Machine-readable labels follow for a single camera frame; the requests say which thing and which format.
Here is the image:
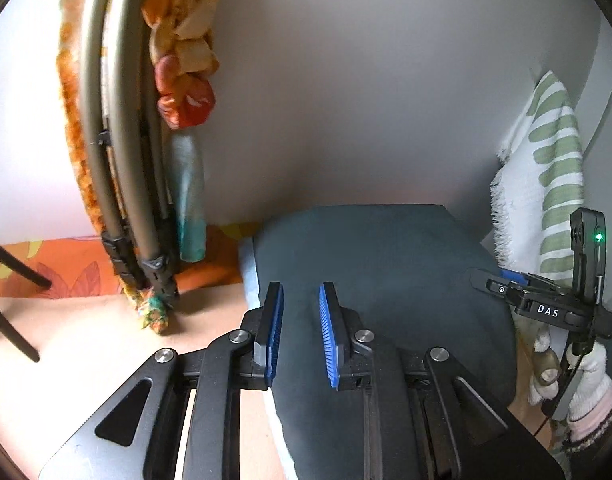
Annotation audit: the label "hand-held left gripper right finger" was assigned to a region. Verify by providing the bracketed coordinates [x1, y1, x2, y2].
[318, 281, 569, 480]

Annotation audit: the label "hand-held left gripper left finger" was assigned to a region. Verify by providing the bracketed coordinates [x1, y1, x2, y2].
[38, 281, 285, 480]

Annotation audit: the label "dark green pants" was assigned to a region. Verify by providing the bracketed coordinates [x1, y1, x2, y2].
[252, 203, 518, 480]

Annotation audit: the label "person's right hand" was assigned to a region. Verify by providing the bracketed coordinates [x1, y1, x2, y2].
[528, 327, 563, 406]

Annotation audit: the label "green striped white towel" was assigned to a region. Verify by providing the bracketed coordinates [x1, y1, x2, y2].
[489, 70, 588, 287]

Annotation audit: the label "pale teal hanging cloth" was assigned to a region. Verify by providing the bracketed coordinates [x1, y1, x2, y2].
[167, 130, 208, 264]

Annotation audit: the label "orange bed sheet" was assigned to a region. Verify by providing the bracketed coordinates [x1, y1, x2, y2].
[0, 221, 259, 302]

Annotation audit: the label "black rod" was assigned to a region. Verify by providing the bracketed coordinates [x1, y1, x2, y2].
[0, 294, 41, 363]
[0, 232, 53, 291]

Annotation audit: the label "colourful scrunched cloth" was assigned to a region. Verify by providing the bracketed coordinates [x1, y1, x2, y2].
[140, 0, 222, 132]

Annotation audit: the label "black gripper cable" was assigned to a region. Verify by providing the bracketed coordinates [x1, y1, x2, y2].
[532, 355, 584, 437]

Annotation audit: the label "grey folded tube frame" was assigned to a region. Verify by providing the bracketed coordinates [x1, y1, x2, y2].
[78, 0, 183, 307]

